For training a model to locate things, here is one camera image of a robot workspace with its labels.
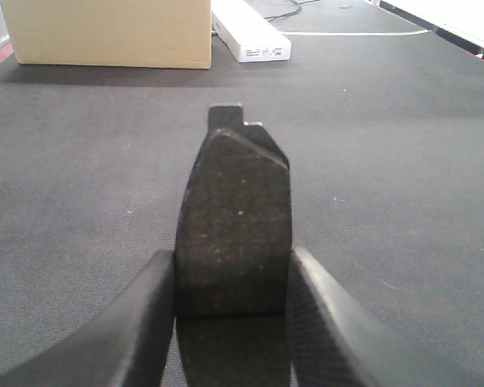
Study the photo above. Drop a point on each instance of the black conveyor belt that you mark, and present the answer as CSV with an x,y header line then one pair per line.
x,y
384,131

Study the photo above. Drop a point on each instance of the dark brake pad gripper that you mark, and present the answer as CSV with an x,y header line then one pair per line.
x,y
232,253

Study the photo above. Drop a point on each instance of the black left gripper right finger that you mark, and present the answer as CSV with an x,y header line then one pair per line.
x,y
334,341

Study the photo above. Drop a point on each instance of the long white box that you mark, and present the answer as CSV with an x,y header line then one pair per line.
x,y
247,35

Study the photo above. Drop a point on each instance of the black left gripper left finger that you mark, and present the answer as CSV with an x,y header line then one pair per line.
x,y
125,345

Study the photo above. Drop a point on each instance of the large cardboard box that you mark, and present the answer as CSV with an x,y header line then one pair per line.
x,y
152,34

